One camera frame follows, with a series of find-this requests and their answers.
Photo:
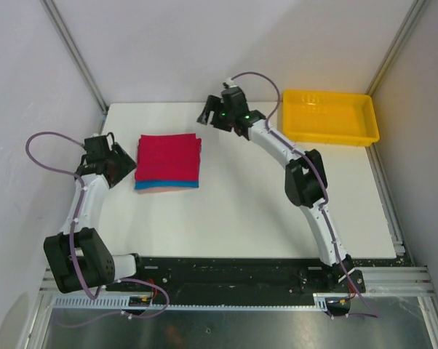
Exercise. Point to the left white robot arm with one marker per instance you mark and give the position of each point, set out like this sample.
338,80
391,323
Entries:
77,253

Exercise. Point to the red polo shirt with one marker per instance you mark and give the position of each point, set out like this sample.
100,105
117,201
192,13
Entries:
168,158

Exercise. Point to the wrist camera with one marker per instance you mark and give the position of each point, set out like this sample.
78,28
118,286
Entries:
234,100
97,147

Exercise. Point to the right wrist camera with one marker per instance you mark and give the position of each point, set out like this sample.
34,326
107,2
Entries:
234,100

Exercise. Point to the left aluminium frame post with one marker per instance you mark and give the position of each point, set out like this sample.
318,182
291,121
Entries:
74,52

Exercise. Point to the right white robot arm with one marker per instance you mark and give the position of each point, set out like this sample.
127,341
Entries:
305,182

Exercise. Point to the right aluminium frame post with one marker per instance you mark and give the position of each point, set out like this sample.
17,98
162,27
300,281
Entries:
413,16

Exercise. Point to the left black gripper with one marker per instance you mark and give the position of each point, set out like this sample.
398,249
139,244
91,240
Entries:
126,163

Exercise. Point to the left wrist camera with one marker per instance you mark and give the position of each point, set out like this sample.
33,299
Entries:
97,147

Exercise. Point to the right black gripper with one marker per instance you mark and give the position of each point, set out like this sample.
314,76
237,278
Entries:
213,105

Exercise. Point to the aluminium frame post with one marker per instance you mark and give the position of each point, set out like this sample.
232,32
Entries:
413,16
74,52

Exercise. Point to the grey slotted cable duct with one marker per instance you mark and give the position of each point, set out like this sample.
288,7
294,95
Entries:
311,302

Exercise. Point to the blue t shirt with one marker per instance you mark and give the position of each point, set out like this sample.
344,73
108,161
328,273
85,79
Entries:
168,184

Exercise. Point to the yellow plastic tray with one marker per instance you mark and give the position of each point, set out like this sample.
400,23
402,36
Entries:
329,117

